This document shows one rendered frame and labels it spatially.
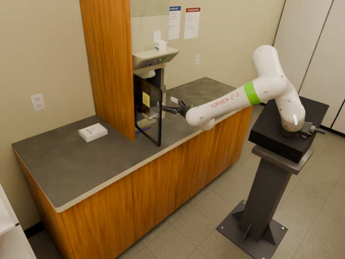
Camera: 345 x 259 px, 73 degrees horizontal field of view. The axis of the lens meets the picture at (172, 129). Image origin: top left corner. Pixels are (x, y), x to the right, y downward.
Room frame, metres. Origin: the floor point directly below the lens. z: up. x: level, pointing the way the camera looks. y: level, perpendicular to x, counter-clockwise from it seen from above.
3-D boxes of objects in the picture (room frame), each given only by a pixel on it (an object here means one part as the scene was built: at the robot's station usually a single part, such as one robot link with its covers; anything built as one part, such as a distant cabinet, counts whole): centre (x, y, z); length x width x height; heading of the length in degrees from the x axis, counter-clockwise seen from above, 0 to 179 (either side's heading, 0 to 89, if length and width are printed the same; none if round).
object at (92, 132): (1.37, 0.56, 0.96); 0.16 x 0.12 x 0.04; 136
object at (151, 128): (1.31, 0.17, 1.19); 0.30 x 0.01 x 0.40; 40
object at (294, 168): (1.34, -0.79, 0.92); 0.32 x 0.32 x 0.04; 48
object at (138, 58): (1.51, 0.14, 1.46); 0.32 x 0.11 x 0.10; 137
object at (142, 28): (1.64, 0.27, 1.33); 0.32 x 0.25 x 0.77; 137
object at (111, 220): (1.72, 0.10, 0.45); 2.05 x 0.67 x 0.90; 137
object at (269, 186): (1.34, -0.79, 0.45); 0.48 x 0.48 x 0.90; 48
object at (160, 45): (1.54, 0.11, 1.54); 0.05 x 0.05 x 0.06; 33
